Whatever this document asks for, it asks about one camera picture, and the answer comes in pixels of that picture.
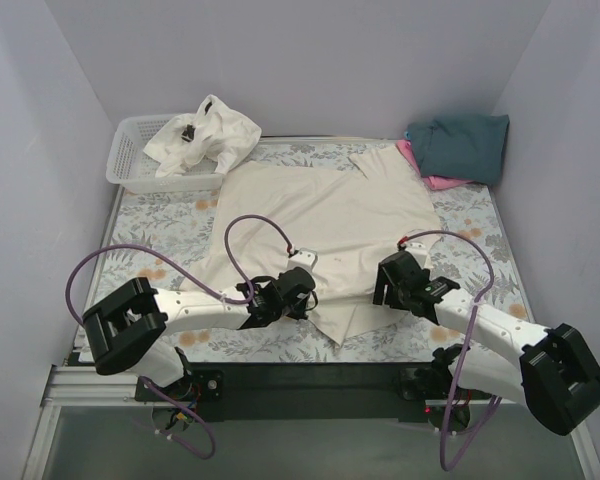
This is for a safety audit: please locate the pink folded t shirt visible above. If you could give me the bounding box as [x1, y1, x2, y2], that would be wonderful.
[395, 139, 470, 191]

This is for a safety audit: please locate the teal folded t shirt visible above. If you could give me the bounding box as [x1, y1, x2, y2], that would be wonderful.
[404, 114, 510, 186]

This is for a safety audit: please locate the cream t shirt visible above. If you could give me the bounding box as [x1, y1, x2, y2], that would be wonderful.
[190, 146, 441, 343]

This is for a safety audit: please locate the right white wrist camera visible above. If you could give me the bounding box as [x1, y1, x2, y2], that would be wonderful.
[399, 241, 431, 268]

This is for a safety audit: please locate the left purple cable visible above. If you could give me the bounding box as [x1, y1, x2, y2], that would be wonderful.
[65, 214, 296, 460]

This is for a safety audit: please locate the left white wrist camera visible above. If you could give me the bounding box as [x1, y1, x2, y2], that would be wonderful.
[287, 248, 318, 273]

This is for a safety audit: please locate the aluminium frame rail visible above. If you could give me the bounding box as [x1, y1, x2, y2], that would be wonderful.
[42, 364, 154, 406]

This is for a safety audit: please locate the white crumpled t shirt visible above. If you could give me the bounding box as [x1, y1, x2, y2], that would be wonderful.
[143, 95, 262, 178]

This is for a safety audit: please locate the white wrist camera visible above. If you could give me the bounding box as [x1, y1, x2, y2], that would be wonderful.
[399, 241, 431, 268]
[287, 248, 318, 273]

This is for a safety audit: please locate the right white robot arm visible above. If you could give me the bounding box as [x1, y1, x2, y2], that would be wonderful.
[373, 250, 600, 436]

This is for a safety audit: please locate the white plastic laundry basket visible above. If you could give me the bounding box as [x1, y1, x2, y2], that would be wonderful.
[106, 114, 224, 194]

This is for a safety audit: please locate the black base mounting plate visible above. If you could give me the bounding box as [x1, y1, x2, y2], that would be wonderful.
[134, 362, 481, 424]

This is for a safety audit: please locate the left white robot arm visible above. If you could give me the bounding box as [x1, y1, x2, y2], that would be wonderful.
[83, 267, 315, 400]

